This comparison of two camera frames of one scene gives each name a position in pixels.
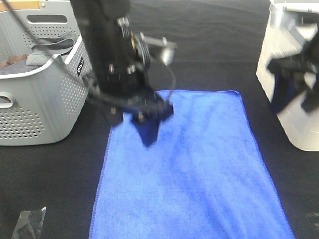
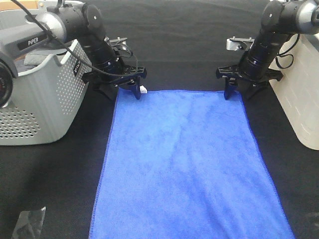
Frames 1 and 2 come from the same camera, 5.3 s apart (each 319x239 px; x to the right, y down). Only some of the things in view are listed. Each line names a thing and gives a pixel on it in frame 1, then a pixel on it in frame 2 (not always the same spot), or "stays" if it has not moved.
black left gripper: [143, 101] -> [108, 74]
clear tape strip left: [29, 224] stays
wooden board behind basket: [19, 5] stays
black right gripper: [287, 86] -> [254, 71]
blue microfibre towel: [203, 178] stays
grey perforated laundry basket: [42, 107] stays
